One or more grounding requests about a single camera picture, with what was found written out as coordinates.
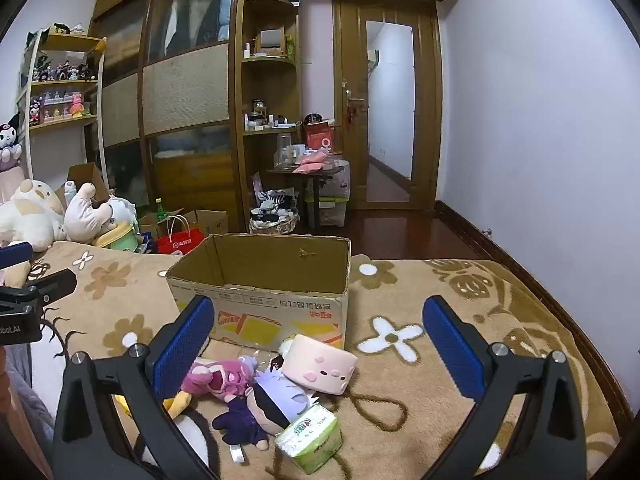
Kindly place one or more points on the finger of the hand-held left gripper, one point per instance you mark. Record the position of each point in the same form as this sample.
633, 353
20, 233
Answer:
55, 282
15, 255

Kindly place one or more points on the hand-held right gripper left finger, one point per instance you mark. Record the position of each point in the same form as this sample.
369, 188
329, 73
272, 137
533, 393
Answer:
182, 345

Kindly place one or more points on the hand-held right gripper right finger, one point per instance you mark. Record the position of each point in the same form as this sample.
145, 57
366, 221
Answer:
452, 352

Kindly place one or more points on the magenta plush toy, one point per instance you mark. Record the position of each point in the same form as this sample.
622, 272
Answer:
220, 380

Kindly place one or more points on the white-haired doll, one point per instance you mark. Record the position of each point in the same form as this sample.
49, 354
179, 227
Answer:
272, 400

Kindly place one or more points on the printed cardboard box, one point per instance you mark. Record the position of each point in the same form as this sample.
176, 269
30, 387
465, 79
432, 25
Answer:
260, 270

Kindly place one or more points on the white and tan plush toy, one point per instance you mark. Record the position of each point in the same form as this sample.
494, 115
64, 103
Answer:
30, 215

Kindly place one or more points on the white plush with pink feet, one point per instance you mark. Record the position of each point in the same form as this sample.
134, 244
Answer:
82, 217

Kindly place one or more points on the green and yellow plush toy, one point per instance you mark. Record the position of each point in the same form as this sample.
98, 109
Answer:
122, 240

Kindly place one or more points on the brown flowered blanket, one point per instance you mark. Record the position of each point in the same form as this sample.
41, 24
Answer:
395, 410

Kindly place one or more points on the red paper bag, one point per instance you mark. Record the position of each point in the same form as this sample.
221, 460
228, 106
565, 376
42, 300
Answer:
182, 245

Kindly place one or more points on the tall open cardboard box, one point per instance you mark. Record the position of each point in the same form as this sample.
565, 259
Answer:
87, 175

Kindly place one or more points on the black-eared purple plush toy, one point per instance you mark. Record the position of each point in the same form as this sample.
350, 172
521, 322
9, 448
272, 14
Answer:
7, 142

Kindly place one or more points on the open brown cardboard box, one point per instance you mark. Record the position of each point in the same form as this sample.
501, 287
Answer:
215, 222

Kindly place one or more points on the green bottle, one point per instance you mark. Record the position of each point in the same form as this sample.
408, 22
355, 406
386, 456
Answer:
161, 212

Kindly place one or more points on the pink square plush toy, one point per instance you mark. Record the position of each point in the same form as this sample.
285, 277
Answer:
320, 365

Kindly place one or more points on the white and wood shelf rack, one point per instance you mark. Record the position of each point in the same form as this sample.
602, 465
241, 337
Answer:
65, 122

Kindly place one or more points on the wicker basket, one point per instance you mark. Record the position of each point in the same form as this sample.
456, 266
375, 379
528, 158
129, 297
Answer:
272, 227

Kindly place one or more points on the row of pastel figurines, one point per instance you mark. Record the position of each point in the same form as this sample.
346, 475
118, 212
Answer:
60, 109

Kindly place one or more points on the green tissue pack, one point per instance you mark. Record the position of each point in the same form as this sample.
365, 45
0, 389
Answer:
310, 440

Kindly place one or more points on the clear plastic storage box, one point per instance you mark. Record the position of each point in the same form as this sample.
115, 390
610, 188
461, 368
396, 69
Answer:
332, 210

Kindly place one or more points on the row of dark figurines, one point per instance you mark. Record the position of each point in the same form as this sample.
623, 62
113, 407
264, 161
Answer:
65, 71

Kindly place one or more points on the wooden corner shelf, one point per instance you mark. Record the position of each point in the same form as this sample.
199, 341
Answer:
260, 160

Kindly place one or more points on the small dark table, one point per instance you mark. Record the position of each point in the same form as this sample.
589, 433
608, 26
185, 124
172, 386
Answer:
305, 172

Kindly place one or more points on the clear plastic jar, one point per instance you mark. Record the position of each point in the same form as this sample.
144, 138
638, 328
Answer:
284, 152

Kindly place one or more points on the pink bag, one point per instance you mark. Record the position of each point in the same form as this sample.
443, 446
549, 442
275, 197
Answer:
312, 162

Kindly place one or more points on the wooden wardrobe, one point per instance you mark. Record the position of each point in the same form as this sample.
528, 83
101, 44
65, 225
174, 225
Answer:
185, 90

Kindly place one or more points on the red box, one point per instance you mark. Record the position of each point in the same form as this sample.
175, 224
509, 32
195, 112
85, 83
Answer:
320, 137

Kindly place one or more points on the wooden door with glass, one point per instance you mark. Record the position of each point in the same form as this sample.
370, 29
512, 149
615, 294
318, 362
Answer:
350, 60

